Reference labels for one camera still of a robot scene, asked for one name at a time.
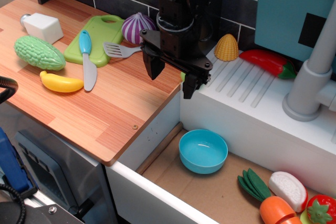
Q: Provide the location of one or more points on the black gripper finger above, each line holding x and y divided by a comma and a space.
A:
153, 63
193, 82

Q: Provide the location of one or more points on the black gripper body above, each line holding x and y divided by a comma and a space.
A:
180, 47

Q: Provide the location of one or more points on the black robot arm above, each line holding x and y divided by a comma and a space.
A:
179, 12

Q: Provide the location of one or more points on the blue plastic bowl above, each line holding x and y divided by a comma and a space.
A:
202, 151

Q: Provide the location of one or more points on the purple striped toy onion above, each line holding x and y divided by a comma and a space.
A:
134, 24

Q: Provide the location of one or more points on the yellow toy corn piece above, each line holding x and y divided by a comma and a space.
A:
227, 48

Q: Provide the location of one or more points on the grey toy spatula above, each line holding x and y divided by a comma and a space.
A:
119, 51

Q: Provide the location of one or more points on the green cutting board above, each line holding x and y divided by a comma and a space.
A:
105, 28

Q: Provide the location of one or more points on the red toy chili pepper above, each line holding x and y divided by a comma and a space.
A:
272, 62

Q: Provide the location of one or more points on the yellow toy banana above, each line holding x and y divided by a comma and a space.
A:
61, 84

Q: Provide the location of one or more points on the teal storage box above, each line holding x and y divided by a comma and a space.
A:
290, 27

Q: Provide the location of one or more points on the white salt shaker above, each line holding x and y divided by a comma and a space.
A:
42, 26

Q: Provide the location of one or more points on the grey toy faucet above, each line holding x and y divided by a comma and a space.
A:
313, 87

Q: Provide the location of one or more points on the green bitter melon toy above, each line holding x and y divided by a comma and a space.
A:
39, 53

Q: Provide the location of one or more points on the white red toy slice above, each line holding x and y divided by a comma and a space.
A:
289, 188

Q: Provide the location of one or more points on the orange toy carrot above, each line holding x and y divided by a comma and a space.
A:
273, 209

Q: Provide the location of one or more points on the blue clamp device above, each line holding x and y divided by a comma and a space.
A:
15, 172

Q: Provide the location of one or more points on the red toy strawberry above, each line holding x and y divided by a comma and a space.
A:
321, 209

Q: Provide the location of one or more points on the blue handled toy knife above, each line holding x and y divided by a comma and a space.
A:
89, 68

